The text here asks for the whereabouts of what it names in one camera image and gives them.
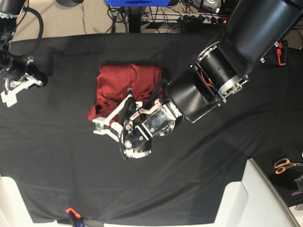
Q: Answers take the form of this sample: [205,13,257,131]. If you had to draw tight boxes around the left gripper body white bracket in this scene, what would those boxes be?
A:
[92,87,143,142]

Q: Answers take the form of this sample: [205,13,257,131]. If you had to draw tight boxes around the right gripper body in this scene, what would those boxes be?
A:
[0,56,40,107]

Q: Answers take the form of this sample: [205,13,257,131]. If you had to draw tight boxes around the red long-sleeve T-shirt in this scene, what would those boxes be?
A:
[88,64,162,121]

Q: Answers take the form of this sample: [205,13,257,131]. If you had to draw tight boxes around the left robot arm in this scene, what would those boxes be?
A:
[92,0,303,158]

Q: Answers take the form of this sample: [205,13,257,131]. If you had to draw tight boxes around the black table cloth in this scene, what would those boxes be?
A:
[0,34,303,226]

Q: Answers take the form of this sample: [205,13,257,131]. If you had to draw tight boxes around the orange blue clamp bottom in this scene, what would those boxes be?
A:
[65,207,86,227]

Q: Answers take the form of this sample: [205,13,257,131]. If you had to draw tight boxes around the blue plastic bin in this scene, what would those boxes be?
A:
[105,0,170,7]

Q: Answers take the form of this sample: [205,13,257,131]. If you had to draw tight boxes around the white power strip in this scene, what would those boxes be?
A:
[141,11,227,25]

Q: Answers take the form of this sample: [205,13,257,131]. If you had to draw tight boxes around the orange black clamp right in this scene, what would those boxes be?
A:
[276,40,288,66]

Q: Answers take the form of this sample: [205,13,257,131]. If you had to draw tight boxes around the black camera stand post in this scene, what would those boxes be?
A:
[126,7,146,33]

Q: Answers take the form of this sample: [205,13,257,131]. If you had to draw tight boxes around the white left table frame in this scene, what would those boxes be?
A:
[0,174,60,227]

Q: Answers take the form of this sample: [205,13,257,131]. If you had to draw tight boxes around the white table frame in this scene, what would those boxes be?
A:
[0,174,60,227]
[214,158,300,227]

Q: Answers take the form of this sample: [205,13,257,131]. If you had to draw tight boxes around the white right table frame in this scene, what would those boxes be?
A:
[214,158,300,227]

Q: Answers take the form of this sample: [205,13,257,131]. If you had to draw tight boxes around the yellow-handled scissors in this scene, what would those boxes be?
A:
[274,158,303,175]

